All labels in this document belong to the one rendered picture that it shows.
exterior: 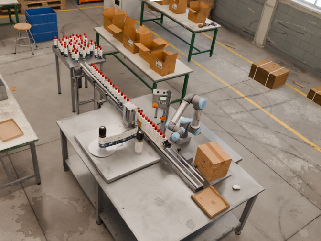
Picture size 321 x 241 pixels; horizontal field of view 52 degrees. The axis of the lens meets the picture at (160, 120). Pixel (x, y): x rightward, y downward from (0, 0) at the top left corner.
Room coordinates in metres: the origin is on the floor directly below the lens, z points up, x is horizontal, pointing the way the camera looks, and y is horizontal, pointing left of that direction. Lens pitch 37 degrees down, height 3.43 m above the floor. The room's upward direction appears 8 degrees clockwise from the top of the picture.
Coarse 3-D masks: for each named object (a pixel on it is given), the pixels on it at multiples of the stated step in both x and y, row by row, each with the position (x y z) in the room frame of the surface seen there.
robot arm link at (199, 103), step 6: (198, 96) 3.01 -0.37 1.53; (192, 102) 2.98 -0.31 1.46; (198, 102) 2.94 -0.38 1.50; (204, 102) 2.96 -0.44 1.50; (198, 108) 2.94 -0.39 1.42; (198, 114) 2.97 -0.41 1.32; (192, 120) 3.02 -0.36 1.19; (198, 120) 2.99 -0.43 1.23; (192, 126) 2.99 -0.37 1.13; (198, 126) 3.00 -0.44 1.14; (192, 132) 2.99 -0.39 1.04; (198, 132) 3.00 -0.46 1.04
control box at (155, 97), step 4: (156, 92) 3.06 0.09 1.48; (160, 92) 3.07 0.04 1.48; (156, 96) 3.03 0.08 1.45; (152, 100) 3.03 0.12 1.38; (156, 100) 3.03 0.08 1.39; (160, 100) 3.03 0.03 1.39; (164, 100) 3.04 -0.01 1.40; (152, 104) 3.03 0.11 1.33; (156, 104) 3.03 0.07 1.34; (160, 104) 3.03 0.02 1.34; (164, 104) 3.04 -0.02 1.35; (164, 108) 3.04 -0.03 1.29
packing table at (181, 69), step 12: (96, 36) 6.14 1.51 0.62; (108, 36) 5.86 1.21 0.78; (120, 48) 5.43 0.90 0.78; (120, 60) 6.07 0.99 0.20; (132, 60) 5.04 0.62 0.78; (144, 60) 5.10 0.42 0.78; (132, 72) 5.68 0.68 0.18; (144, 72) 4.70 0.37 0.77; (180, 72) 4.86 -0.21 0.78; (156, 84) 4.55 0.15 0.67
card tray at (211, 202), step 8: (200, 192) 2.29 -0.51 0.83; (208, 192) 2.30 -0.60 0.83; (216, 192) 2.30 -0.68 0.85; (200, 200) 2.18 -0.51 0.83; (208, 200) 2.19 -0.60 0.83; (216, 200) 2.21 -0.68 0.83; (224, 200) 2.21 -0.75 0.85; (208, 208) 2.09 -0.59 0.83; (216, 208) 2.11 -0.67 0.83; (224, 208) 2.10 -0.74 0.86
